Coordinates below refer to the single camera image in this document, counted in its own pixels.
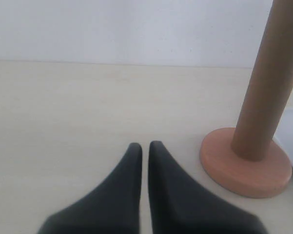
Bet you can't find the wooden paper towel holder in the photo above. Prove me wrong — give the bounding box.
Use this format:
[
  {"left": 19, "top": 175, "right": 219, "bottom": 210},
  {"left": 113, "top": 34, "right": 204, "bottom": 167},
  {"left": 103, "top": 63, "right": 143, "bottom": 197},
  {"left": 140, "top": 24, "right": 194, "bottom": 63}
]
[{"left": 199, "top": 128, "right": 293, "bottom": 198}]

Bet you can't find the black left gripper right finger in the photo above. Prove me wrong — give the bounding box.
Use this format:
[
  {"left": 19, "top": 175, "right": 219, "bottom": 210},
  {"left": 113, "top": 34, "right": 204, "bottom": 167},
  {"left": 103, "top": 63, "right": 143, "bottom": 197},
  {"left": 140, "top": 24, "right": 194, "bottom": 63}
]
[{"left": 148, "top": 141, "right": 267, "bottom": 234}]

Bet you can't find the white rectangular plastic tray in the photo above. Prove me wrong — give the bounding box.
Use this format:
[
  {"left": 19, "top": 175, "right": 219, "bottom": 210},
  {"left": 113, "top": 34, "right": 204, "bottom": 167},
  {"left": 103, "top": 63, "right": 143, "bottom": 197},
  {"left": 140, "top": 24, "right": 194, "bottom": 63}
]
[{"left": 274, "top": 108, "right": 293, "bottom": 167}]

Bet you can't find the brown cardboard tube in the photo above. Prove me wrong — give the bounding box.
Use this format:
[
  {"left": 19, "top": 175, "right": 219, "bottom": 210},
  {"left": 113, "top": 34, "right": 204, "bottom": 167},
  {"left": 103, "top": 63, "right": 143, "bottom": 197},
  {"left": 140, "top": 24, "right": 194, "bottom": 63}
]
[{"left": 231, "top": 0, "right": 293, "bottom": 161}]

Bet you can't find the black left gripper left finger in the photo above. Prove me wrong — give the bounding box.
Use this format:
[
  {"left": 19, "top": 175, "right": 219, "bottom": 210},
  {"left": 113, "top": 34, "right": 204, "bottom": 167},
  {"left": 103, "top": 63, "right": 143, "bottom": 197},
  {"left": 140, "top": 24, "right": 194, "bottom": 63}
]
[{"left": 38, "top": 143, "right": 142, "bottom": 234}]

